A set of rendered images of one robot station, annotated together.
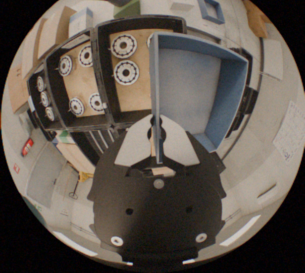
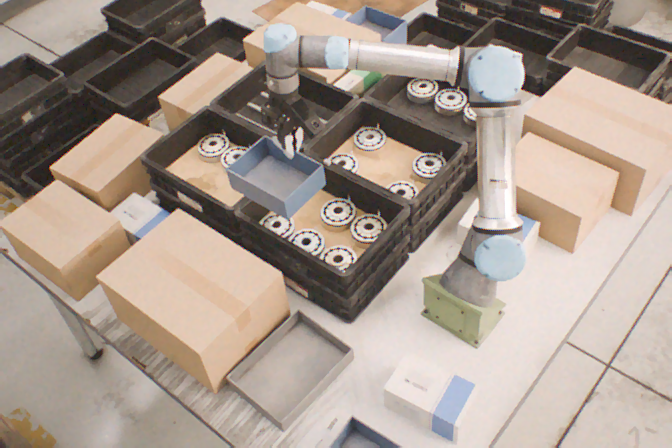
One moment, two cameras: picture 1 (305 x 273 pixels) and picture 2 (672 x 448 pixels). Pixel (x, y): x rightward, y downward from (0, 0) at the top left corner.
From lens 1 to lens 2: 178 cm
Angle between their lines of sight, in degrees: 34
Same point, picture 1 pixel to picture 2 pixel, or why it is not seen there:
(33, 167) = not seen: outside the picture
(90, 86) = (369, 174)
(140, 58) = (340, 240)
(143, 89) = (302, 219)
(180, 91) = (288, 183)
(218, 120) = (247, 187)
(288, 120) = not seen: outside the picture
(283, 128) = not seen: outside the picture
